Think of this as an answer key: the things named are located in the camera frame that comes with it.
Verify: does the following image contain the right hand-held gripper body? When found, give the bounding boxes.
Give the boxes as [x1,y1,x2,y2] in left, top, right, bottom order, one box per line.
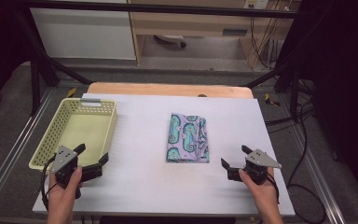
[227,148,283,187]

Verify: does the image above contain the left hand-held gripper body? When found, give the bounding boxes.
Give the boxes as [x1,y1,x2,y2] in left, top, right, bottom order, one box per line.
[49,145,83,200]

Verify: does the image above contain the pale yellow perforated plastic basket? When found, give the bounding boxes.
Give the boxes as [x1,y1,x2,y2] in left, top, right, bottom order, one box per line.
[28,97,118,173]

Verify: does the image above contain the seahorse print cloth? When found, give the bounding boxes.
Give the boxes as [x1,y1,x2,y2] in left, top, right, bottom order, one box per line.
[166,112,211,164]

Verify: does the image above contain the person's right hand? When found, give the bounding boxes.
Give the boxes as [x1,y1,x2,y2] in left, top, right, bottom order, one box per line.
[238,167,282,217]

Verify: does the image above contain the person's left hand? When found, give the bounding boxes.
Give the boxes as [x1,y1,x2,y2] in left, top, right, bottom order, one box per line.
[47,165,84,213]

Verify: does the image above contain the light wooden table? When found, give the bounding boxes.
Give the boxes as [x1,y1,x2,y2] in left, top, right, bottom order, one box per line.
[87,81,255,100]

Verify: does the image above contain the white cabinet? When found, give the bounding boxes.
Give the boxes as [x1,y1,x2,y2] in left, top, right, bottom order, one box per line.
[29,7,137,61]

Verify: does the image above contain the white chair base with casters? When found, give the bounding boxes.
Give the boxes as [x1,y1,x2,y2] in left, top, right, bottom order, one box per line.
[153,35,187,49]

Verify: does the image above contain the light wooden desk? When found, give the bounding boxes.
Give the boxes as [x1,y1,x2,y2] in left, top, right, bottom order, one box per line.
[127,0,302,67]

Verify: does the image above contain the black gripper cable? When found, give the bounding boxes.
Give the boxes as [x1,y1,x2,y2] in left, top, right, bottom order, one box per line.
[268,172,282,204]
[40,155,59,213]

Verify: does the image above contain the black floor cable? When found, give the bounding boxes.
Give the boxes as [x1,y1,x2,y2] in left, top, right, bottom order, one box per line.
[265,102,328,224]

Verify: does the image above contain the aluminium floor rail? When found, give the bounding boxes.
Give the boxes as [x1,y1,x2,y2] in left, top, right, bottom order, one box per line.
[0,88,55,203]
[279,92,346,224]

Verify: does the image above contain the bundle of hanging cables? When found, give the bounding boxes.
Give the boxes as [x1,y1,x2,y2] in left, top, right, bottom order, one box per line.
[250,15,283,70]

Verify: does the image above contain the white wall socket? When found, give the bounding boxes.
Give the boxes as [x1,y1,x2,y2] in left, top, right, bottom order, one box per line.
[243,0,269,9]

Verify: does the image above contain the black metal frame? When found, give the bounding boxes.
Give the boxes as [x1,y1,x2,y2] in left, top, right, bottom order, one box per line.
[12,0,311,123]

